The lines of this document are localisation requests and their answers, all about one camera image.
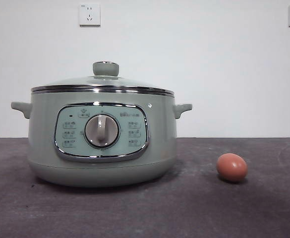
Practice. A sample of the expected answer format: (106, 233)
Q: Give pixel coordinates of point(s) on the glass lid with green knob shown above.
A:
(105, 69)

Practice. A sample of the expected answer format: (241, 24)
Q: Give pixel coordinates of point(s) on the brown egg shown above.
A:
(232, 168)

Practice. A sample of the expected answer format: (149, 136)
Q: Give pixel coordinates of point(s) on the pale green electric cooking pot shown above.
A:
(45, 129)

